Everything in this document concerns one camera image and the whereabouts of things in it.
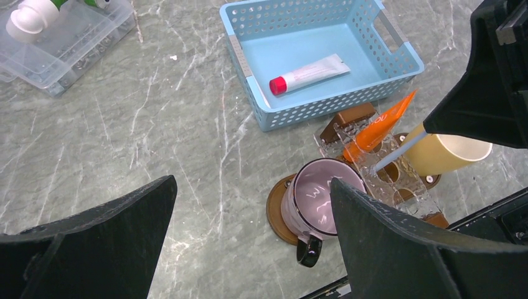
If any clear plastic storage box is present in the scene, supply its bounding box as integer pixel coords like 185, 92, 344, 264
1, 1, 136, 97

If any clear acrylic holder wooden base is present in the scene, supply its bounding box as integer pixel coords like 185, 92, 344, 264
313, 102, 450, 230

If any brown oval wooden tray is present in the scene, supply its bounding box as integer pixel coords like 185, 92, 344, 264
266, 157, 449, 245

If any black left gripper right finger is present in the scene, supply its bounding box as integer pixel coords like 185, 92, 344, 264
331, 178, 527, 298

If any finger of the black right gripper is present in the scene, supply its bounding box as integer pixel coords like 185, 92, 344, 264
423, 1, 527, 148

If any white toothpaste tube red cap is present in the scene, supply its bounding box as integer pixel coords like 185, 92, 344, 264
269, 54, 351, 95

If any purple grey mug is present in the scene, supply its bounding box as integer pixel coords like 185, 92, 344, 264
281, 158, 366, 268

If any orange toothpaste tube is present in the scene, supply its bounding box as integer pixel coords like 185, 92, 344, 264
343, 90, 418, 162

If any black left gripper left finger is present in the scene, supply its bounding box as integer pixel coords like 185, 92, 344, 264
1, 175, 177, 298

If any light blue plastic basket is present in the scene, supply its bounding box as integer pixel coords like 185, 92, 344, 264
220, 0, 424, 131

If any yellow mug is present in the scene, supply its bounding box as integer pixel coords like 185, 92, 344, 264
402, 123, 493, 176

